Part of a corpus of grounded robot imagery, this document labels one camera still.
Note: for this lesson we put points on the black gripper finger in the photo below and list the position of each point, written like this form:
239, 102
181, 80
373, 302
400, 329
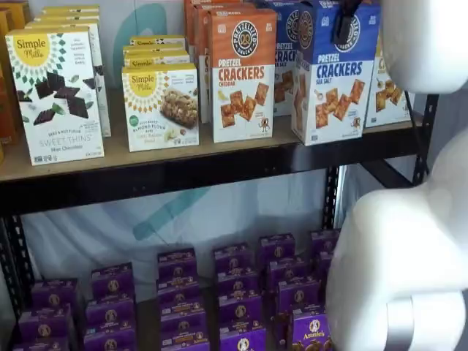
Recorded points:
345, 14

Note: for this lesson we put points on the blue sea salt pretzel crackers box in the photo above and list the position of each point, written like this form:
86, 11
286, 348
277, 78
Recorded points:
336, 95
285, 80

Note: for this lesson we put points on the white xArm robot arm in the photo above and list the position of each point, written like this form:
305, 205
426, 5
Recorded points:
402, 226

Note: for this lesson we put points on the yellow pretzel crackers box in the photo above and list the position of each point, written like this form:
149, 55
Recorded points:
387, 106

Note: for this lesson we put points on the orange cheddar pretzel crackers box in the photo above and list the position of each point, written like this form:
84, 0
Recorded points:
243, 73
189, 22
203, 73

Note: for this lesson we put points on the Simple Mills almond bars box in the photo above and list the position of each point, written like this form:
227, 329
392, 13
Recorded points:
153, 48
157, 39
157, 57
161, 109

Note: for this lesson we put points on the purple Annie's snack box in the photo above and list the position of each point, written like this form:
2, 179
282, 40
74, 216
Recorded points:
240, 311
299, 296
40, 345
112, 283
311, 332
288, 274
278, 248
109, 314
183, 321
109, 343
184, 343
178, 292
233, 259
44, 327
324, 261
243, 342
323, 241
54, 296
237, 285
177, 265

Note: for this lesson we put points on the Simple Mills sweet thins box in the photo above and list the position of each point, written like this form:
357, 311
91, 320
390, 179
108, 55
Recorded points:
55, 95
66, 16
101, 102
69, 8

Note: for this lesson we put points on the particleboard shelf board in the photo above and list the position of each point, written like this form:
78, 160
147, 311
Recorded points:
117, 155

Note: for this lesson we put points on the plain orange snack box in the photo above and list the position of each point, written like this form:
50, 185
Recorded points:
7, 91
18, 14

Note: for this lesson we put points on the purple Annie's snack boxes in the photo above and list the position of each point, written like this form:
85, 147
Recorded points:
146, 325

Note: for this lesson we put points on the black metal shelf frame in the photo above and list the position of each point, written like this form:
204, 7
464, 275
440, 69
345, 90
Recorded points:
183, 179

